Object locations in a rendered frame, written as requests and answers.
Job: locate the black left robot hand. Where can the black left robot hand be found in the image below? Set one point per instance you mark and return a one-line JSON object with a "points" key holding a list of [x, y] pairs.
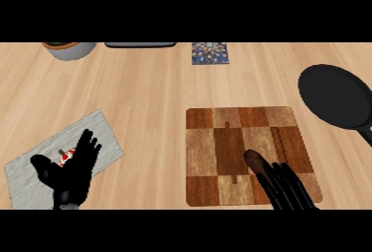
{"points": [[73, 170]]}

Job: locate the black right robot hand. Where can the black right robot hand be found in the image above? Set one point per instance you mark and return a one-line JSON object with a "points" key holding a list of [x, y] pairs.
{"points": [[285, 187]]}

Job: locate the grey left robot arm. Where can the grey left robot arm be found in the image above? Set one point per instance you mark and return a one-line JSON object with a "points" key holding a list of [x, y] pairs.
{"points": [[70, 206]]}

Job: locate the brown sweet potato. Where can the brown sweet potato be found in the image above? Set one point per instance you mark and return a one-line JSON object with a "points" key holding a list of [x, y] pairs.
{"points": [[254, 159]]}

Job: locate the checkered wooden cutting board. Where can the checkered wooden cutting board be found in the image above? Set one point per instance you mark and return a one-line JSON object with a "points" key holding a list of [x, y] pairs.
{"points": [[228, 147]]}

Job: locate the black frying pan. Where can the black frying pan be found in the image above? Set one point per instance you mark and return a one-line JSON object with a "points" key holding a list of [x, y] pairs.
{"points": [[338, 98]]}

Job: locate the red and white apple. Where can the red and white apple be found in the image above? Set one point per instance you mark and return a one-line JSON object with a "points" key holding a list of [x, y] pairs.
{"points": [[65, 157]]}

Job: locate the grey cloth placemat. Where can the grey cloth placemat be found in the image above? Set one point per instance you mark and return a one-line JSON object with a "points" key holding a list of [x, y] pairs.
{"points": [[34, 177]]}

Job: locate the grey pot with orange rim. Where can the grey pot with orange rim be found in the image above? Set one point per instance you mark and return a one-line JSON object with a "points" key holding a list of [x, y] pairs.
{"points": [[70, 50]]}

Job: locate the dark grey flat tray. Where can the dark grey flat tray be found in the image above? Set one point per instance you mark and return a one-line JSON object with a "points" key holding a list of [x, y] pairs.
{"points": [[140, 44]]}

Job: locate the blue patterned box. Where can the blue patterned box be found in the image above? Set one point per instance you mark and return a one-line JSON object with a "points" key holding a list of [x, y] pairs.
{"points": [[210, 53]]}

